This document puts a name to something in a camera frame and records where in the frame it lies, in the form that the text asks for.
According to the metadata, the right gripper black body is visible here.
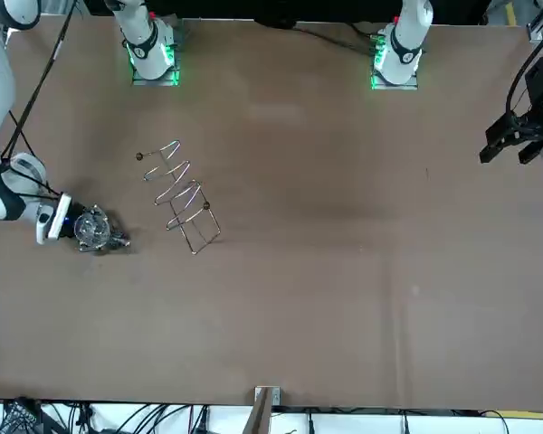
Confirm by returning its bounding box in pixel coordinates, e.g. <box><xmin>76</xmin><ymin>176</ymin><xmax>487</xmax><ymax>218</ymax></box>
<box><xmin>58</xmin><ymin>202</ymin><xmax>99</xmax><ymax>248</ymax></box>

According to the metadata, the clear glass goblet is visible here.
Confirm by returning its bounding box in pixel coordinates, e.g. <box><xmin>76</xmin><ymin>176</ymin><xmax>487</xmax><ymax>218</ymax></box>
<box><xmin>73</xmin><ymin>203</ymin><xmax>133</xmax><ymax>254</ymax></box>

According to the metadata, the black adapter with white print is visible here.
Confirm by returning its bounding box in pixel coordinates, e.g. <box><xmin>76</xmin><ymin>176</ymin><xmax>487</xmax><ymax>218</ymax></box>
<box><xmin>0</xmin><ymin>397</ymin><xmax>42</xmax><ymax>434</ymax></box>

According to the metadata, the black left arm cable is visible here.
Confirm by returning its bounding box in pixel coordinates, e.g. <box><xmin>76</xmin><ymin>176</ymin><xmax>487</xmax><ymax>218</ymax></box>
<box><xmin>506</xmin><ymin>26</ymin><xmax>543</xmax><ymax>118</ymax></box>

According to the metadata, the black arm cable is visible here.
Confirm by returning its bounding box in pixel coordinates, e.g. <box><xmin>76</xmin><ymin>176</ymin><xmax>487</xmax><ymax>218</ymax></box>
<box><xmin>0</xmin><ymin>0</ymin><xmax>90</xmax><ymax>200</ymax></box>
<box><xmin>506</xmin><ymin>26</ymin><xmax>543</xmax><ymax>118</ymax></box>

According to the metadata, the chrome wire goblet holder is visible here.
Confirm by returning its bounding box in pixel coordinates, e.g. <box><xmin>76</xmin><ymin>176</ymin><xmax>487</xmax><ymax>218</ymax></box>
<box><xmin>135</xmin><ymin>139</ymin><xmax>222</xmax><ymax>256</ymax></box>

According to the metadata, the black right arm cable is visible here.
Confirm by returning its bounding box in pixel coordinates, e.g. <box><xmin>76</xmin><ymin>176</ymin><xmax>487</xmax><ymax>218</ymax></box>
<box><xmin>0</xmin><ymin>0</ymin><xmax>90</xmax><ymax>200</ymax></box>

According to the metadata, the thick black base cable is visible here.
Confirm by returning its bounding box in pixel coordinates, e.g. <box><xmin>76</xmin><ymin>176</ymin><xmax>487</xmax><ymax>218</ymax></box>
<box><xmin>293</xmin><ymin>24</ymin><xmax>376</xmax><ymax>49</ymax></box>

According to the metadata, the aluminium upright post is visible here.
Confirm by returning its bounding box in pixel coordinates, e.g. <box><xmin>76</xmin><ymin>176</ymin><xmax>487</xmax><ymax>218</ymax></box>
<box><xmin>246</xmin><ymin>385</ymin><xmax>282</xmax><ymax>434</ymax></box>

